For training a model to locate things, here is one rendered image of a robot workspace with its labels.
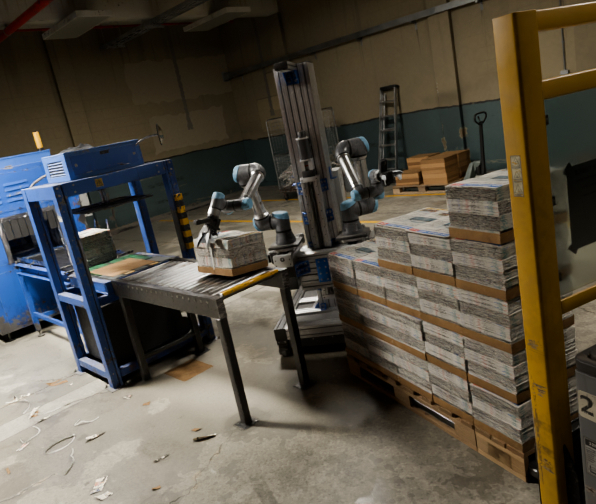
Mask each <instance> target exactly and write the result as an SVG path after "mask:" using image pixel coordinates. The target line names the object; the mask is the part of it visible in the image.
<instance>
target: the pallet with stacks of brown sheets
mask: <svg viewBox="0 0 596 504"><path fill-rule="evenodd" d="M469 153H470V151H469V149H467V150H457V151H447V152H443V153H440V152H438V153H428V154H418V155H415V156H412V157H409V158H407V159H406V160H407V166H408V170H404V171H402V172H403V173H401V175H402V179H401V180H399V179H398V177H396V185H395V186H393V193H394V194H419V193H444V192H445V190H434V191H429V190H428V186H440V185H444V186H447V185H450V184H453V183H456V182H459V181H463V180H464V178H465V175H466V172H467V169H468V166H469V163H471V161H470V154H469ZM403 187H404V190H406V189H407V188H409V187H418V191H410V192H403Z"/></svg>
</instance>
